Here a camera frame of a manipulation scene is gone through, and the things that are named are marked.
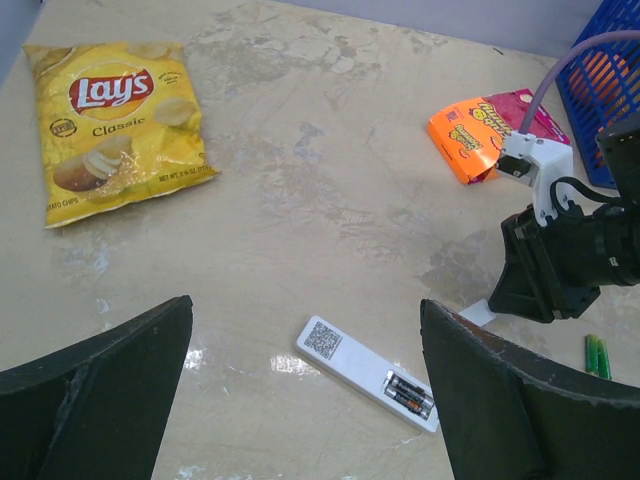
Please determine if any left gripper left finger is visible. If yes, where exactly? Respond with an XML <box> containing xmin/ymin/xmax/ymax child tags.
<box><xmin>1</xmin><ymin>295</ymin><xmax>193</xmax><ymax>479</ymax></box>

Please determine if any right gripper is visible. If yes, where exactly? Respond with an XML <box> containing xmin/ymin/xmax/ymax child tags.
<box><xmin>488</xmin><ymin>205</ymin><xmax>600</xmax><ymax>323</ymax></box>

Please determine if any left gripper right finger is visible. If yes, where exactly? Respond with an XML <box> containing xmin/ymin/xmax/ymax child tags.
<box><xmin>420</xmin><ymin>299</ymin><xmax>639</xmax><ymax>479</ymax></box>

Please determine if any white battery cover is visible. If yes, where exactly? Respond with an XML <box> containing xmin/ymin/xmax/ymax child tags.
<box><xmin>460</xmin><ymin>299</ymin><xmax>497</xmax><ymax>328</ymax></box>

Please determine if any black battery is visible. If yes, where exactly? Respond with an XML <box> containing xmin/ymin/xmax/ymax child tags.
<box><xmin>389</xmin><ymin>374</ymin><xmax>434</xmax><ymax>408</ymax></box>
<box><xmin>384</xmin><ymin>387</ymin><xmax>430</xmax><ymax>419</ymax></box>

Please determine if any white long remote control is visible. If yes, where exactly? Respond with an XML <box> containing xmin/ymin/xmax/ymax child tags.
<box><xmin>295</xmin><ymin>316</ymin><xmax>439</xmax><ymax>433</ymax></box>

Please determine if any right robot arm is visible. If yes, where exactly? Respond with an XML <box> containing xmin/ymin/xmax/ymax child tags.
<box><xmin>488</xmin><ymin>114</ymin><xmax>639</xmax><ymax>323</ymax></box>

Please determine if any green battery left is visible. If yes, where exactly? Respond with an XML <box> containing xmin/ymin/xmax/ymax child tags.
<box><xmin>585</xmin><ymin>334</ymin><xmax>599</xmax><ymax>376</ymax></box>

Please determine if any orange pink sponge box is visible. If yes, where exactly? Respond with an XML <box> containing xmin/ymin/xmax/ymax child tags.
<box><xmin>427</xmin><ymin>88</ymin><xmax>572</xmax><ymax>185</ymax></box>

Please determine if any blue plastic basket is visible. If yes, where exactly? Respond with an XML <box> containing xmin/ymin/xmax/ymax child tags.
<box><xmin>554</xmin><ymin>0</ymin><xmax>640</xmax><ymax>190</ymax></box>

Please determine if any yellow Lays chips bag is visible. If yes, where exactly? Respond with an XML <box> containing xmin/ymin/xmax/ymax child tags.
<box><xmin>23</xmin><ymin>42</ymin><xmax>218</xmax><ymax>228</ymax></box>

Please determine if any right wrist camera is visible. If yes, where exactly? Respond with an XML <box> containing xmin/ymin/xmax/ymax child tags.
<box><xmin>495</xmin><ymin>131</ymin><xmax>574</xmax><ymax>227</ymax></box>

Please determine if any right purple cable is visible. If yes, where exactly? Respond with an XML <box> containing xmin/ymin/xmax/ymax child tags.
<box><xmin>519</xmin><ymin>29</ymin><xmax>640</xmax><ymax>136</ymax></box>

